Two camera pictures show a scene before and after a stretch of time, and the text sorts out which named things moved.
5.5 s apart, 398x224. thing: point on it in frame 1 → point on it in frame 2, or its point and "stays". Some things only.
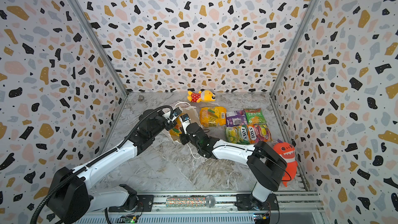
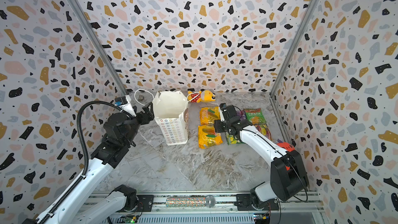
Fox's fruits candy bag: x=258 y=132 stays
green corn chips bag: x=255 y=116 stays
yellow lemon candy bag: x=210 y=116 stays
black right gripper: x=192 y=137 → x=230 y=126
